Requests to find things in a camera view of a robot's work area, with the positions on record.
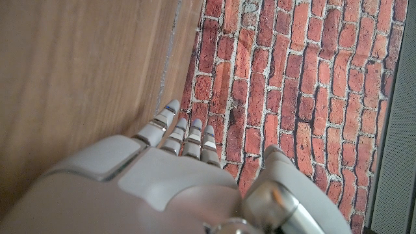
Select grey perforated panel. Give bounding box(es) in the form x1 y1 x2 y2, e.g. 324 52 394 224
364 0 416 234

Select printed red brick backdrop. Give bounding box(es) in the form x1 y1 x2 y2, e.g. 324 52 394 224
179 0 410 234

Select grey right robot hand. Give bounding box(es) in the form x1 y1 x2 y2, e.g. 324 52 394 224
0 99 354 234

